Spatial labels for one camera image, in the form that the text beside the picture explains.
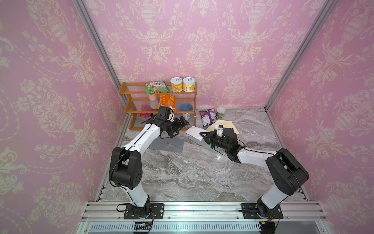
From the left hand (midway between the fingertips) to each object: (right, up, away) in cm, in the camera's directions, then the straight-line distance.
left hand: (185, 127), depth 88 cm
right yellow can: (+2, +27, 0) cm, 27 cm away
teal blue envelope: (+10, -9, -4) cm, 14 cm away
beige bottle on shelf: (-22, +17, +9) cm, 29 cm away
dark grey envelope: (-8, -12, +12) cm, 19 cm away
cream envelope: (+30, +1, +24) cm, 39 cm away
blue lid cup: (0, +14, +19) cm, 24 cm away
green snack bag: (-21, +24, 0) cm, 32 cm away
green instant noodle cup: (+26, +11, +24) cm, 37 cm away
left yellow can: (-6, +26, 0) cm, 27 cm away
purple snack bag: (+17, +7, +24) cm, 31 cm away
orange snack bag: (-14, +18, +12) cm, 26 cm away
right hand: (+8, -3, -4) cm, 9 cm away
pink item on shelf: (-30, +14, +17) cm, 37 cm away
